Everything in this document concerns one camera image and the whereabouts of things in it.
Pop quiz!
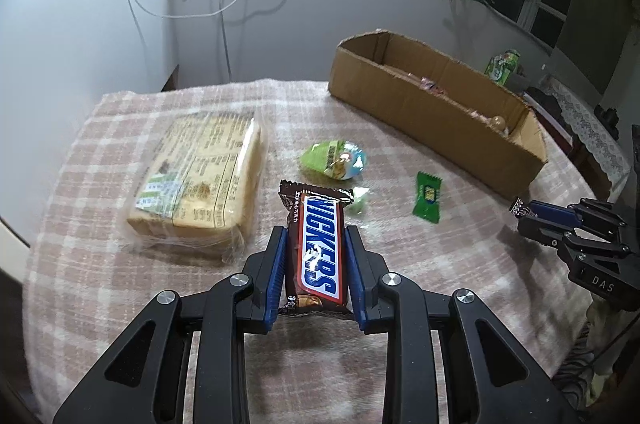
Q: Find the green egg-shaped snack pack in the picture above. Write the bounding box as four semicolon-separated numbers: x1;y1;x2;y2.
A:
299;139;367;181

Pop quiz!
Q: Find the pink plaid tablecloth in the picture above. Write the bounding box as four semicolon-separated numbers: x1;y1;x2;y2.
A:
23;79;590;420

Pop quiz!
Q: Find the brown ball candy pink wrapper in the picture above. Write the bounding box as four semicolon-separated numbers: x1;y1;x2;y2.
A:
470;111;509;138

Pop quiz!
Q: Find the small pale green candy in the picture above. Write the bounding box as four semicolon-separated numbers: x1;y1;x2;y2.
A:
345;187;370;215

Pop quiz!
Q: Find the green drink carton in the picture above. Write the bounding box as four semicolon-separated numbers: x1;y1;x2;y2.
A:
484;49;521;86

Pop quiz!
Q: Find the bread loaf package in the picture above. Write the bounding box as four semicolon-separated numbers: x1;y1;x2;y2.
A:
126;111;266;259

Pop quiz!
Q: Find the large Snickers bar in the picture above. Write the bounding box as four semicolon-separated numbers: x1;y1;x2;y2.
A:
279;180;354;317

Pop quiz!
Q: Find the brown cardboard box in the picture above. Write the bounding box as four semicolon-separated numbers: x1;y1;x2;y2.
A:
329;30;548;199

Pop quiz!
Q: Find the white lace cloth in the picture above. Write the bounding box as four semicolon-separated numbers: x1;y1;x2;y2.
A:
541;76;631;202

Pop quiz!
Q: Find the red dates clear bag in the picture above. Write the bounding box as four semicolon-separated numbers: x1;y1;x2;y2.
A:
407;72;447;96

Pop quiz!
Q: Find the small Snickers bar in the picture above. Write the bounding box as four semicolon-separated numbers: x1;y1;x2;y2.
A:
509;197;532;218

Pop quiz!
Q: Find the green square candy packet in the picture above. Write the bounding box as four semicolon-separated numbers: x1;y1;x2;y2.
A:
412;171;442;223

